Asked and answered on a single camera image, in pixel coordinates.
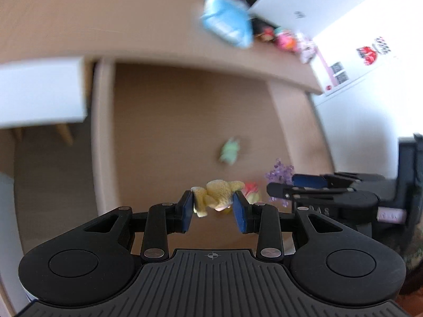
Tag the pink white packaged toy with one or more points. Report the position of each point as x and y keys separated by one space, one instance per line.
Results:
x=307 y=48

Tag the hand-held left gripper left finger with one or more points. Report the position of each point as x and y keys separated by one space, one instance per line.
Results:
x=187 y=211

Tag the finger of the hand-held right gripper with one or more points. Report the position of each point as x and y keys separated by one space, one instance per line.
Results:
x=281 y=190
x=309 y=181

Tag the narrow white drawer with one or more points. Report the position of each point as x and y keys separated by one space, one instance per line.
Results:
x=39 y=92

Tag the small green toy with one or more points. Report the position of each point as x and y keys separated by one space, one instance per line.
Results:
x=229 y=150

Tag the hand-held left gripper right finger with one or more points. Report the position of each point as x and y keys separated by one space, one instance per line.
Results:
x=239 y=211

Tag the pink toy figure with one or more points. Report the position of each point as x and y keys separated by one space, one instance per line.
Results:
x=286 y=39

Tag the light blue packet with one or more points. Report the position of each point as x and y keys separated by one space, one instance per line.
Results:
x=226 y=19

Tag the yellow plush toy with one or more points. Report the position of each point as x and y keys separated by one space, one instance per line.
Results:
x=218 y=191

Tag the white red printed card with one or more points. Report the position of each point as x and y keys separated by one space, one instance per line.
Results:
x=350 y=59

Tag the orange brown toy figure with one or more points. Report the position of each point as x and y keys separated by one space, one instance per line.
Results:
x=262 y=31

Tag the red yellow toy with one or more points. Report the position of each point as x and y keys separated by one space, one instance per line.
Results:
x=251 y=190

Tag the purple crystal toy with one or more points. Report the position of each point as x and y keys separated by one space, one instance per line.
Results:
x=279 y=171

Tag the white computer case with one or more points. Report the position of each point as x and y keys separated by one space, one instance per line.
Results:
x=297 y=3

